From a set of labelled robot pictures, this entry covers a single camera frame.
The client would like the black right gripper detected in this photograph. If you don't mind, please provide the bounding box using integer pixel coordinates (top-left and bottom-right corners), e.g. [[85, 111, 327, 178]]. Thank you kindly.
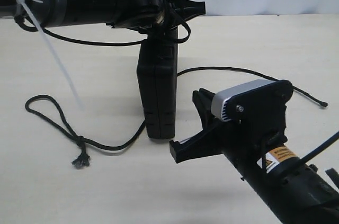
[[169, 80, 293, 163]]

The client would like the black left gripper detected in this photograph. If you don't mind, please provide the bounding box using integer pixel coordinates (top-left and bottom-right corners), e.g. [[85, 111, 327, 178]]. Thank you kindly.
[[105, 0, 206, 30]]

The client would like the black plastic carrying case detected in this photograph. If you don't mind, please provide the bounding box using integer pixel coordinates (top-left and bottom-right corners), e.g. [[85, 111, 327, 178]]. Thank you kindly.
[[136, 0, 179, 140]]

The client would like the black braided rope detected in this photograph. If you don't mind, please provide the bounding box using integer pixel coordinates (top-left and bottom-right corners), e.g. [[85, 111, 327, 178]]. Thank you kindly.
[[24, 66, 329, 169]]

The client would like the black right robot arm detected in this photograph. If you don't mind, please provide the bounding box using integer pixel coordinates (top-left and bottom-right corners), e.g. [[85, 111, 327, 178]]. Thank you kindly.
[[169, 79, 338, 223]]

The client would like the white zip tie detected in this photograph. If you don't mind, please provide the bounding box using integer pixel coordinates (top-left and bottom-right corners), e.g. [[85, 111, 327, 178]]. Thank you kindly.
[[16, 0, 84, 110]]

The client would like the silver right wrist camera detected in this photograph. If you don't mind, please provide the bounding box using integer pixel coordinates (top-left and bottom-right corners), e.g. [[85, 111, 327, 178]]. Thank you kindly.
[[211, 79, 283, 122]]

